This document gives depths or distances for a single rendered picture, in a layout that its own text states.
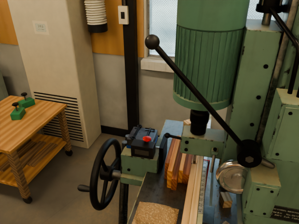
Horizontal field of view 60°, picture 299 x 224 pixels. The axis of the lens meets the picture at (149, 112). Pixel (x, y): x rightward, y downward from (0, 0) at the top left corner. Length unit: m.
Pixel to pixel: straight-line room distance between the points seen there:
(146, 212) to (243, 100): 0.42
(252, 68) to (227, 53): 0.07
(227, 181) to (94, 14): 1.62
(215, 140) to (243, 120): 0.13
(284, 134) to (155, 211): 0.41
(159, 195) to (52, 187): 1.50
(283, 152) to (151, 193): 0.43
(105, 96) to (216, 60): 1.93
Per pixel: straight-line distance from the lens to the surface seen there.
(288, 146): 0.67
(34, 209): 2.17
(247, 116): 0.75
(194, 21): 0.65
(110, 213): 2.00
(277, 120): 0.63
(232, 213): 1.01
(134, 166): 0.96
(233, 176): 0.79
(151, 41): 0.60
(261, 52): 0.68
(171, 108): 2.34
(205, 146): 0.86
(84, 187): 1.02
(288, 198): 0.90
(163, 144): 0.93
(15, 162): 1.95
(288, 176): 0.84
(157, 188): 0.90
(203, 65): 0.68
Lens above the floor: 1.56
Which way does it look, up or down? 30 degrees down
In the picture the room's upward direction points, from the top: straight up
